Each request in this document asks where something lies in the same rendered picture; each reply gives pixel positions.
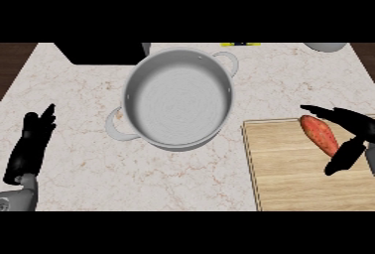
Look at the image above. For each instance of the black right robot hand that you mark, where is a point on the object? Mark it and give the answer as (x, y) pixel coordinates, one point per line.
(348, 132)

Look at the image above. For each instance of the yellow object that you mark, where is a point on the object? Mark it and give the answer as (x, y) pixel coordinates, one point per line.
(239, 44)

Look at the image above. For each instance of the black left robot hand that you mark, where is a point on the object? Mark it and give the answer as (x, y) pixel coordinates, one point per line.
(28, 149)

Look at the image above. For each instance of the black appliance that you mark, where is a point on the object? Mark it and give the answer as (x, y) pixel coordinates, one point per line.
(104, 53)

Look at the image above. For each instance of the grey metal pot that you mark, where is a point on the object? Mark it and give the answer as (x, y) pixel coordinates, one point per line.
(175, 99)

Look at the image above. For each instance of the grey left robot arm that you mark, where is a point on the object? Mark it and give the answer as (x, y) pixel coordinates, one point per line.
(19, 196)

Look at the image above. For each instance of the wooden tray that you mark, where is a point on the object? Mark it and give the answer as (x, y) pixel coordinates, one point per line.
(302, 172)

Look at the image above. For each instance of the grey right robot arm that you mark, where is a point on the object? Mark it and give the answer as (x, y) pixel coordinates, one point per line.
(370, 162)

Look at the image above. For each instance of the orange sweet potato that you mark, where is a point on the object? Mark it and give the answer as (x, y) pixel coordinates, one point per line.
(318, 134)

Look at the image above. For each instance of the grey round object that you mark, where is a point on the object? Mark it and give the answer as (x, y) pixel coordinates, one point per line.
(326, 47)

